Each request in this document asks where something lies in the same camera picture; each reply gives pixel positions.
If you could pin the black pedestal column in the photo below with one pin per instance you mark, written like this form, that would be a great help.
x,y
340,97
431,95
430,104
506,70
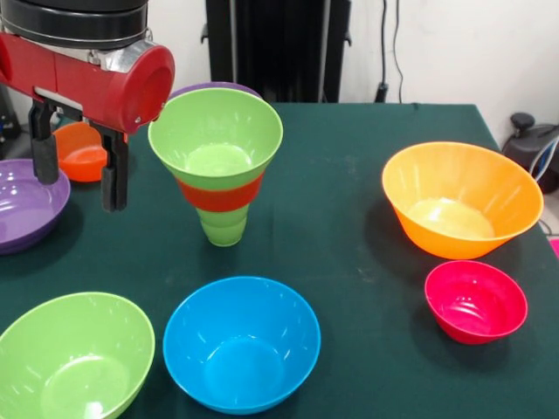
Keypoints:
x,y
279,39

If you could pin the pink bowl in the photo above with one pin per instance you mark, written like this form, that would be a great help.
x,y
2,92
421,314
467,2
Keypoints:
x,y
476,305

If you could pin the purple bowl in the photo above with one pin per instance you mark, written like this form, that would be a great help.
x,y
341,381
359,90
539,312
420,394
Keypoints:
x,y
214,85
26,214

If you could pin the blue bowl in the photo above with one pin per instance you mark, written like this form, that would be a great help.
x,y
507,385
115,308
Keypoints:
x,y
242,349

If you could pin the black grey base foot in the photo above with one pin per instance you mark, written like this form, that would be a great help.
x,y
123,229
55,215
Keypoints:
x,y
15,142
528,148

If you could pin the large orange bowl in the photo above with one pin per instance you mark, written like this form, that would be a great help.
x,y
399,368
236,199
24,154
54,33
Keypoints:
x,y
458,205

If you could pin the red-orange bowl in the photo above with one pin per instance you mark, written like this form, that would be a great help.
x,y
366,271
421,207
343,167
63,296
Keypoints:
x,y
218,198
80,157

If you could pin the large green bowl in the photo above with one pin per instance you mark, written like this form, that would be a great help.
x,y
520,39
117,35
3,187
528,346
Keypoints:
x,y
74,358

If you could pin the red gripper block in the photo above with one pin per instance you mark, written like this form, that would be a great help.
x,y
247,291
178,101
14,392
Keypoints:
x,y
87,87

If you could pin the small green bowl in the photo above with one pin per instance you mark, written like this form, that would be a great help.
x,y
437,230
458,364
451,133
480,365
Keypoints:
x,y
214,126

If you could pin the dark green table cloth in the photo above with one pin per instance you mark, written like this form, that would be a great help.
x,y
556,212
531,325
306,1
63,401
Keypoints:
x,y
327,244

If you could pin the green cup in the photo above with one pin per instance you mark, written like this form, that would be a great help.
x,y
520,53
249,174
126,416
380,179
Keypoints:
x,y
223,229

